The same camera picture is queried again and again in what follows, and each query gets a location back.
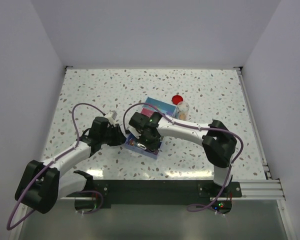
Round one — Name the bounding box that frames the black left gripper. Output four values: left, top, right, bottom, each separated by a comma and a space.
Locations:
100, 123, 129, 147

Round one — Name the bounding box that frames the purple candy bin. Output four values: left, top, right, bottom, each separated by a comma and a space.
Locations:
124, 133, 164, 160

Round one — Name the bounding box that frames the pink candy bin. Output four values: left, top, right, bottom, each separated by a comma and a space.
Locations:
141, 107, 154, 118

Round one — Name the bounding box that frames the clear plastic jar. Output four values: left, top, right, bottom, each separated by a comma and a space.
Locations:
175, 101, 190, 121

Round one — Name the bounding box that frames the red jar lid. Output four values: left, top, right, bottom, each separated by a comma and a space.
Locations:
171, 94, 184, 105

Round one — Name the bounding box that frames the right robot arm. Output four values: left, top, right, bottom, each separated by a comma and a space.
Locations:
128, 112, 237, 197

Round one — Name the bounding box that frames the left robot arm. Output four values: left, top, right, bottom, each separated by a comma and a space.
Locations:
14, 111, 126, 214

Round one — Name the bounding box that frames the blue end candy bin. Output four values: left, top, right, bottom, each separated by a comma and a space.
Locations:
145, 97, 176, 117

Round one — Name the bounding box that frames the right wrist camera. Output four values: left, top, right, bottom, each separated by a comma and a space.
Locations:
125, 126, 141, 139

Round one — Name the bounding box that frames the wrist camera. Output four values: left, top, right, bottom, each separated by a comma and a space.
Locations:
125, 126, 141, 139
104, 110, 118, 125

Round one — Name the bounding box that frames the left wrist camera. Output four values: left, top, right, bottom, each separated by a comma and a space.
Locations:
104, 110, 118, 125

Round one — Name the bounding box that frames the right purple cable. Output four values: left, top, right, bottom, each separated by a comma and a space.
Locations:
122, 102, 244, 213

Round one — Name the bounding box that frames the purple cable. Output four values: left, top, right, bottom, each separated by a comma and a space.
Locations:
6, 102, 108, 231
122, 102, 244, 213

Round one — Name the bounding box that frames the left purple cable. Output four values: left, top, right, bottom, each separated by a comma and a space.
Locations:
6, 102, 108, 231

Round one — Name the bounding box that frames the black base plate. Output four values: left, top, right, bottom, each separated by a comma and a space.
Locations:
69, 180, 243, 214

